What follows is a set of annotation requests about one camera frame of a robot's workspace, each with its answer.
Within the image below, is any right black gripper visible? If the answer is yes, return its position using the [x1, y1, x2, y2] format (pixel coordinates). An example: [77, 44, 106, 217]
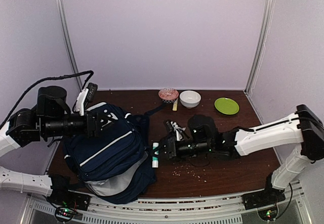
[150, 137, 213, 163]

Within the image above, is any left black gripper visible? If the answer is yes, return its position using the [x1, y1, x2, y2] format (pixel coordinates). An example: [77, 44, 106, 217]
[43, 110, 121, 140]

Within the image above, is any white green glue stick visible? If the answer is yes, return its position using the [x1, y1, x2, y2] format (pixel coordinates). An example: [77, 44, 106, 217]
[152, 143, 159, 168]

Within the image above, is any navy blue student backpack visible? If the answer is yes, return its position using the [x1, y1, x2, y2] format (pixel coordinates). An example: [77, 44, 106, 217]
[63, 102, 165, 204]

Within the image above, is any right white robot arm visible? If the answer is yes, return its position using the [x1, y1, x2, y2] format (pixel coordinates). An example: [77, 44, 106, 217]
[151, 104, 323, 205]

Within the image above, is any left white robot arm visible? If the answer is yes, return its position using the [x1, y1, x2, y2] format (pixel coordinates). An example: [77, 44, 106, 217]
[1, 81, 116, 206]

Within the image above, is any yellow highlighter marker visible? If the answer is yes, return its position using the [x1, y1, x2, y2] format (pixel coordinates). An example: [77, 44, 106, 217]
[172, 99, 178, 111]

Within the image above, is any red patterned small bowl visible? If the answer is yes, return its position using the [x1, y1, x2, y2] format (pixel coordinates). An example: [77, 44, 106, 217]
[158, 87, 179, 104]

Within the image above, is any white ceramic bowl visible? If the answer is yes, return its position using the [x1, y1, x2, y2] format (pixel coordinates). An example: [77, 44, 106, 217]
[179, 90, 201, 109]

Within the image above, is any green plate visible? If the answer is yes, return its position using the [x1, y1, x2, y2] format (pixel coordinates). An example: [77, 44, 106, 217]
[214, 98, 239, 115]

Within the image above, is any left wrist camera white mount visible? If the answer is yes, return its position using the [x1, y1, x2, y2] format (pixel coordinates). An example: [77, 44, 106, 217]
[72, 82, 98, 116]

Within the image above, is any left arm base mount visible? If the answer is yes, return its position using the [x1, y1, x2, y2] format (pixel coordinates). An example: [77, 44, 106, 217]
[44, 190, 91, 223]

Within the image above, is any front aluminium rail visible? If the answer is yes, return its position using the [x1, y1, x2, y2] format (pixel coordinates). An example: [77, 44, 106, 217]
[24, 181, 312, 224]

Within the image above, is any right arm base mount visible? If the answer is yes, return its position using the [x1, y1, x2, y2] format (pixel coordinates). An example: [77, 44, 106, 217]
[242, 189, 286, 222]

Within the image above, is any left aluminium frame post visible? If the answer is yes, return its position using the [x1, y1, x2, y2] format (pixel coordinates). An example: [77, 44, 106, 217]
[52, 0, 85, 95]

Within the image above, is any aluminium frame post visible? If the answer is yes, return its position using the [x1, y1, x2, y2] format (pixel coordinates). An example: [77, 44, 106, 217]
[245, 0, 275, 96]
[52, 0, 85, 95]

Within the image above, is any right aluminium frame post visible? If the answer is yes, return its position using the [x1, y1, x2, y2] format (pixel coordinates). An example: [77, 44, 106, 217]
[245, 0, 275, 96]

